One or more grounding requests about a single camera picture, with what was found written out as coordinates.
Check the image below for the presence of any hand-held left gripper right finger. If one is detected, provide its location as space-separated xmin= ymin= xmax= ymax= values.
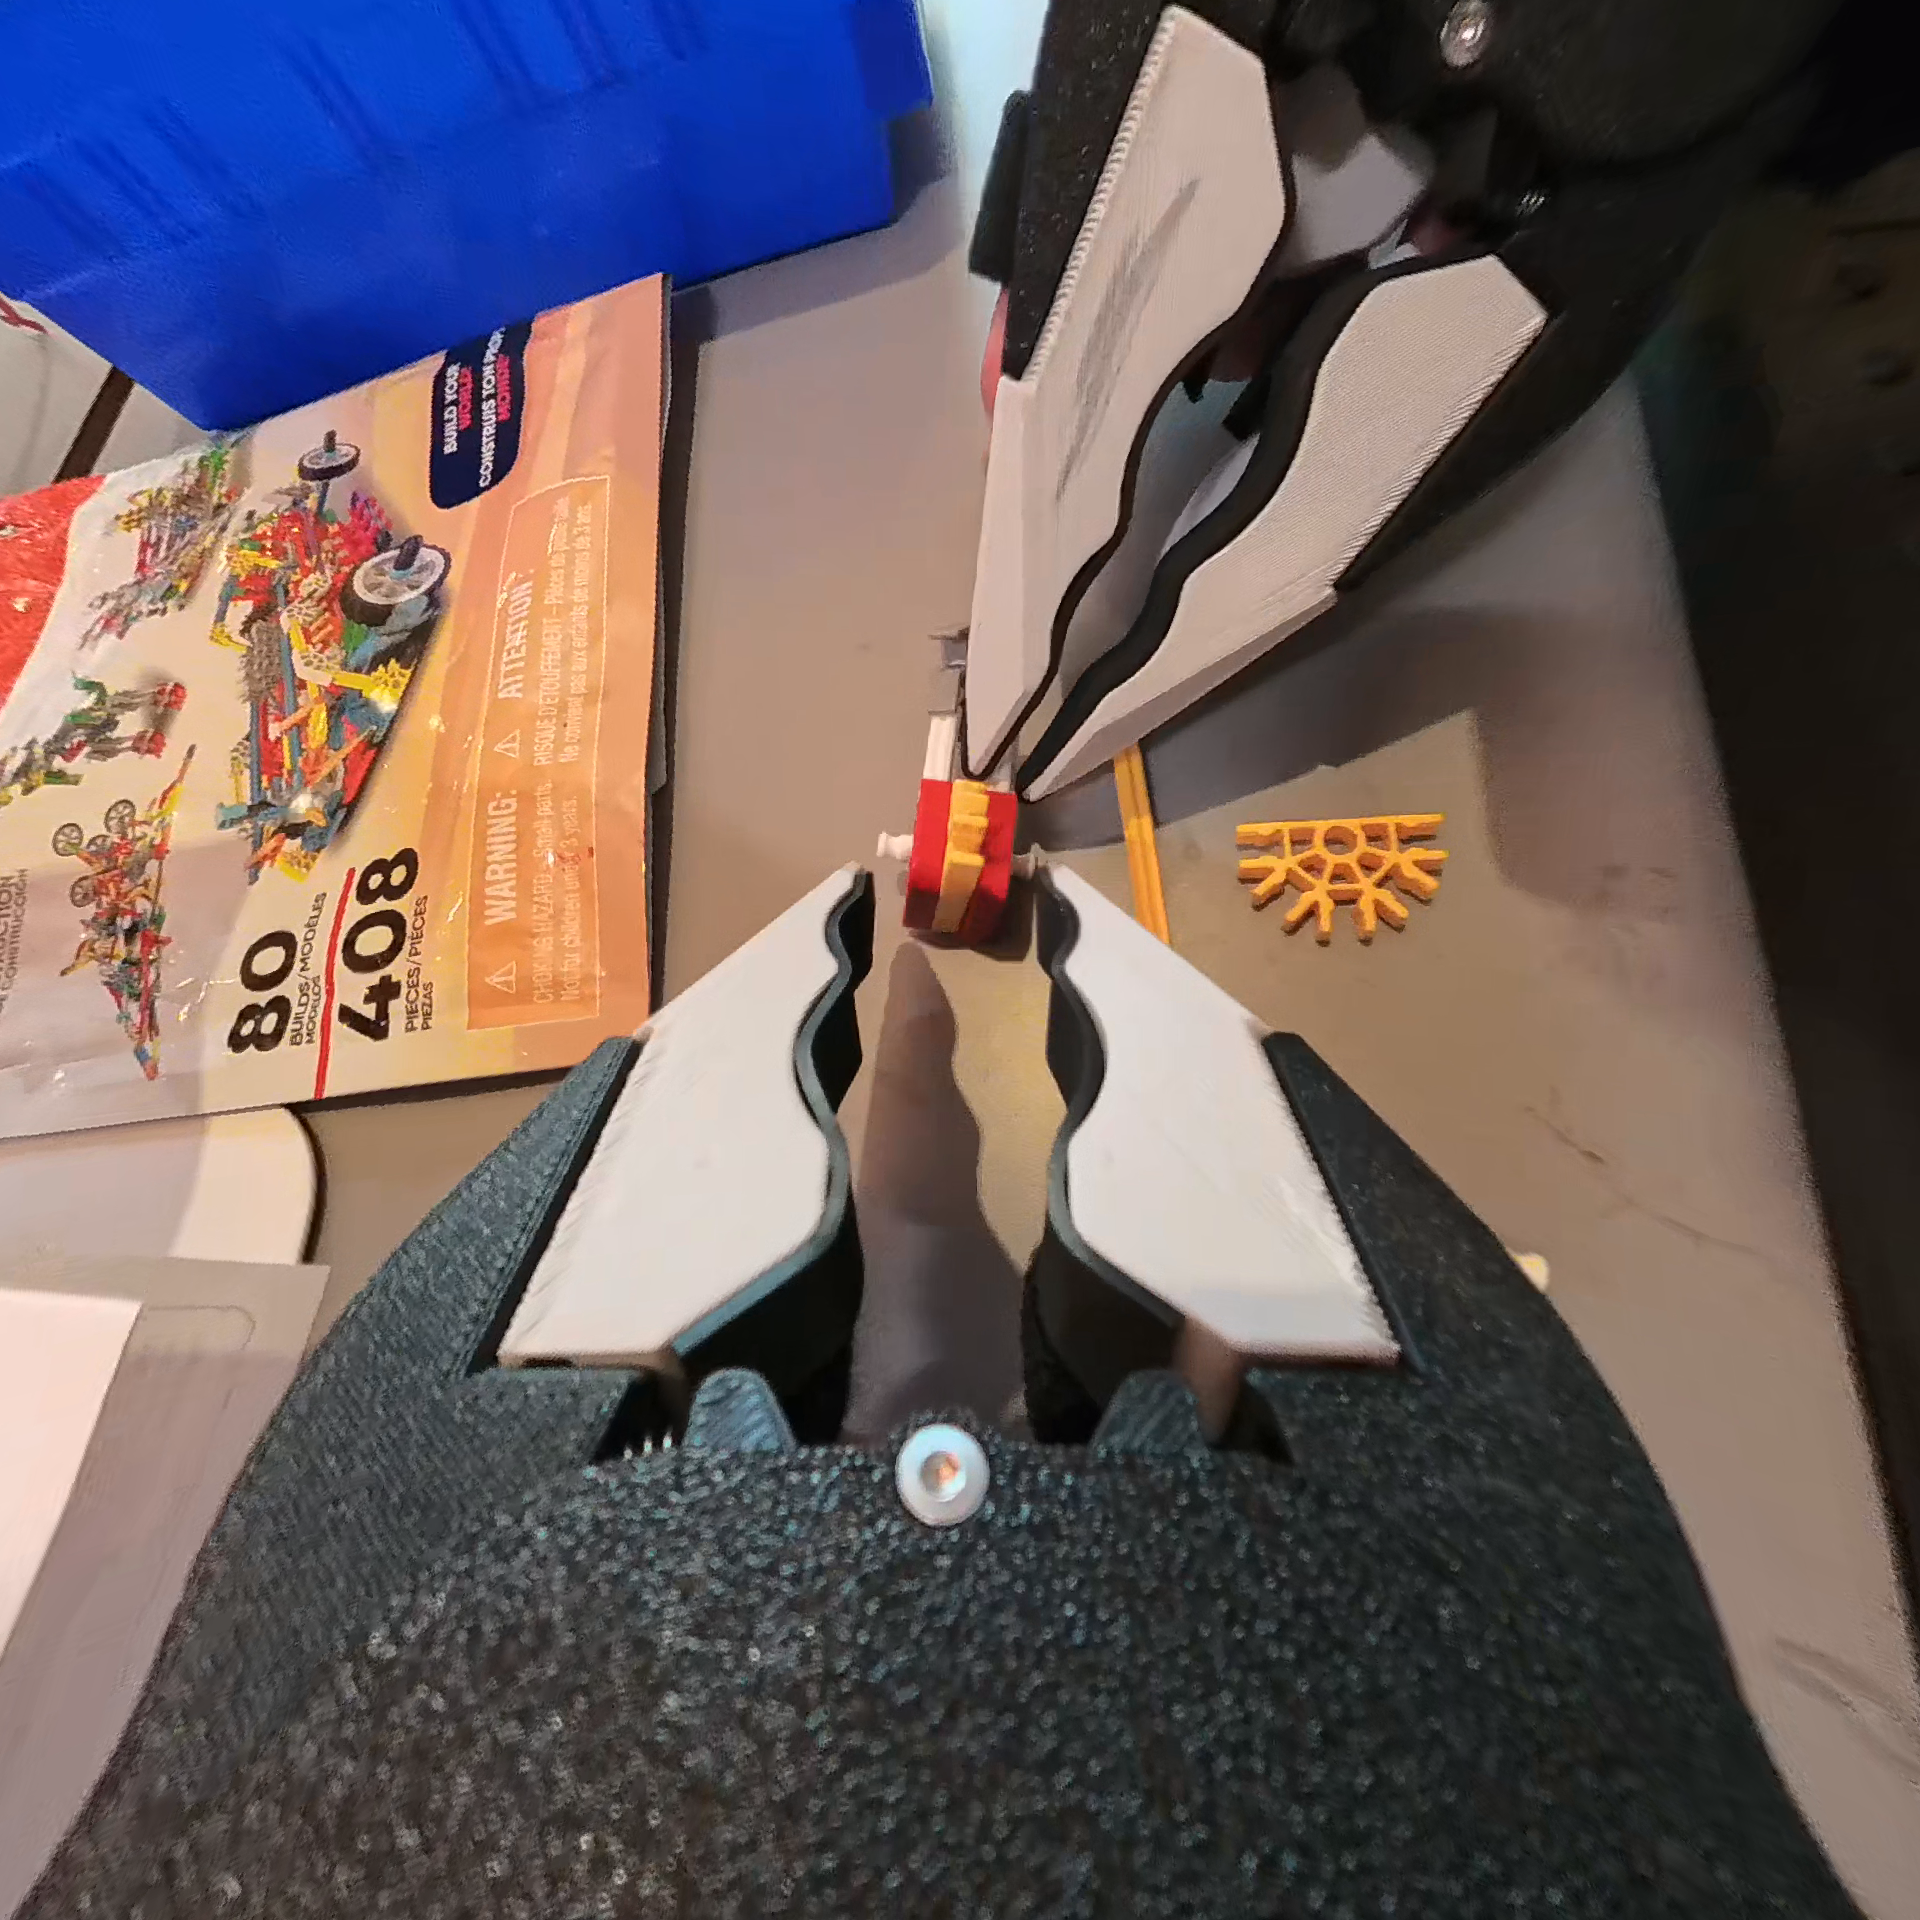
xmin=1030 ymin=861 xmax=1404 ymax=1368

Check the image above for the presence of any blue plastic bin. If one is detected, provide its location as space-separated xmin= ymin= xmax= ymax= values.
xmin=0 ymin=0 xmax=961 ymax=433

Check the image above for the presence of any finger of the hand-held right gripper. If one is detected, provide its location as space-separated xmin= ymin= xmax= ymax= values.
xmin=1017 ymin=249 xmax=1551 ymax=799
xmin=965 ymin=5 xmax=1295 ymax=775

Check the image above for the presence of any booklet with green figure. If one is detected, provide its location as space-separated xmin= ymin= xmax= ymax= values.
xmin=0 ymin=1256 xmax=335 ymax=1665

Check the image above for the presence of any long yellow toy rod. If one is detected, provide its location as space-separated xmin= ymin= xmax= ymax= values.
xmin=1111 ymin=750 xmax=1172 ymax=944

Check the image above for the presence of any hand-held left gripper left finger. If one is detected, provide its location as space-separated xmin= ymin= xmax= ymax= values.
xmin=499 ymin=863 xmax=879 ymax=1368

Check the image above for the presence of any yellow half-round connector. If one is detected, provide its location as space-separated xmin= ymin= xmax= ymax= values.
xmin=1232 ymin=813 xmax=1452 ymax=948

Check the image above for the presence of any colourful construction toy bag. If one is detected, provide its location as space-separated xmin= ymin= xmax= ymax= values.
xmin=0 ymin=271 xmax=671 ymax=1135

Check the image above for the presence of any red and yellow connector cluster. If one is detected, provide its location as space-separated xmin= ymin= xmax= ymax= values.
xmin=873 ymin=780 xmax=1046 ymax=947

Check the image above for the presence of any red corner connector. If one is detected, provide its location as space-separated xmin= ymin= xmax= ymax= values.
xmin=896 ymin=777 xmax=974 ymax=942

